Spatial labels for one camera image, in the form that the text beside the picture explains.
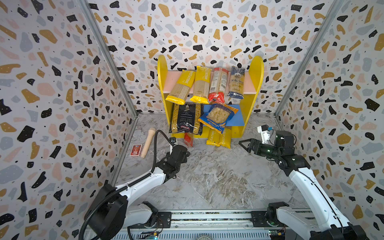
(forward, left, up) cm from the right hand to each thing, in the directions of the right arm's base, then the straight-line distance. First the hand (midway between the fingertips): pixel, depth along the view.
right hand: (243, 142), depth 74 cm
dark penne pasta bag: (+21, +31, -6) cm, 38 cm away
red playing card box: (+8, +64, -24) cm, 69 cm away
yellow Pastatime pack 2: (+19, +3, -24) cm, 31 cm away
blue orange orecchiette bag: (+26, +11, -9) cm, 30 cm away
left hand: (+3, +33, -12) cm, 35 cm away
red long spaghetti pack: (+16, +30, -21) cm, 39 cm away
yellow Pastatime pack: (+19, +12, -24) cm, 32 cm away
